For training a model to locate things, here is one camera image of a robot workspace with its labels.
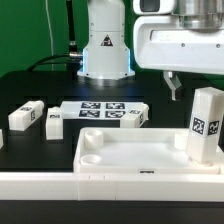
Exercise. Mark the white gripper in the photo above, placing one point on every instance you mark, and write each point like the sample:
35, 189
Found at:
160, 43

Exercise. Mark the white desk tabletop tray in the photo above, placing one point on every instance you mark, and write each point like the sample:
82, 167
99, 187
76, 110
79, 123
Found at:
139, 151

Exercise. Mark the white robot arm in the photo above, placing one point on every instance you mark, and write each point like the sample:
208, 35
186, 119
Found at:
106, 58

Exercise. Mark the white part at left edge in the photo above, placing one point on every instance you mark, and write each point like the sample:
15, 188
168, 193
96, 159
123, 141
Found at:
1, 139

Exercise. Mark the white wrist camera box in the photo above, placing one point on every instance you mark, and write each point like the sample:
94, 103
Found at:
152, 7

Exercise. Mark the white marker base plate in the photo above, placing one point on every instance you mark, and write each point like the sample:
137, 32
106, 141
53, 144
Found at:
96, 110

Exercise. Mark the white L-shaped obstacle wall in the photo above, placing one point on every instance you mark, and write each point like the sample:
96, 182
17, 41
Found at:
128, 187

